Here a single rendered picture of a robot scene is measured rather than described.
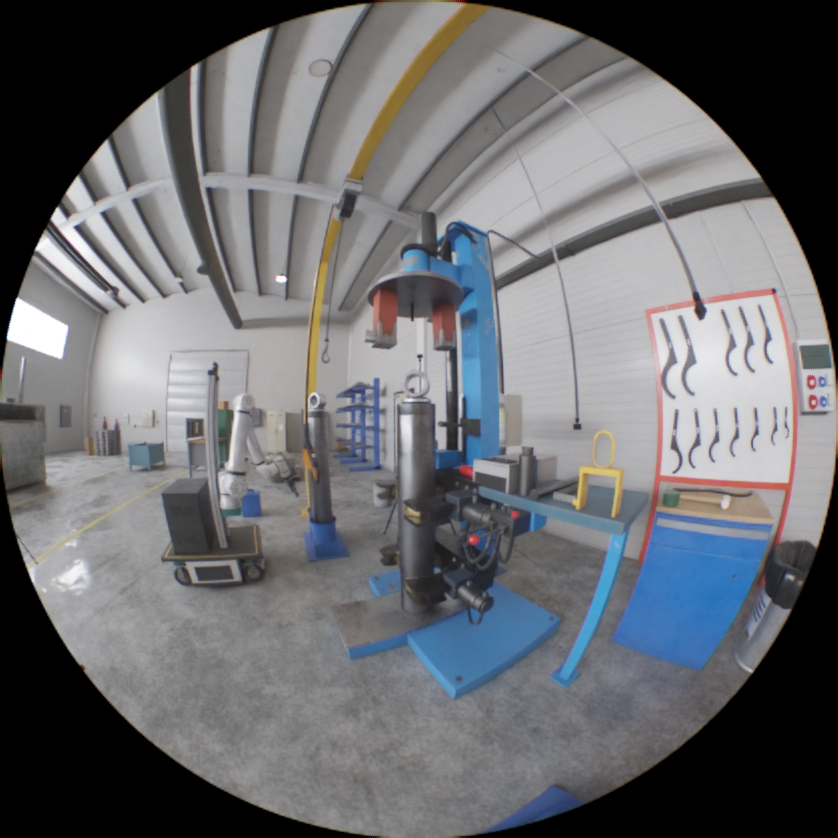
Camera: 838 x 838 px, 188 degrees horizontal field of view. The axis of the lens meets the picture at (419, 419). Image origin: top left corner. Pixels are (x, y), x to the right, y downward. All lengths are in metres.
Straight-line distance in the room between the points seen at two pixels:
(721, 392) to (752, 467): 0.68
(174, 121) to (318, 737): 6.26
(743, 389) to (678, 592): 1.66
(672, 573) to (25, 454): 9.17
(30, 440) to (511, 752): 8.39
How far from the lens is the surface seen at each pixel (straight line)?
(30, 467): 7.99
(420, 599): 1.44
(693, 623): 1.81
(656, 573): 1.65
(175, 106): 5.27
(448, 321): 1.57
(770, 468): 2.75
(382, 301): 1.42
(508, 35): 5.88
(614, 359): 2.81
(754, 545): 1.62
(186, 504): 2.26
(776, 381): 2.76
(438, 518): 1.19
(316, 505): 2.62
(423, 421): 1.31
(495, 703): 1.56
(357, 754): 1.44
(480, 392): 1.55
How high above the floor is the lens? 1.38
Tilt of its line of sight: level
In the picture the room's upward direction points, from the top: straight up
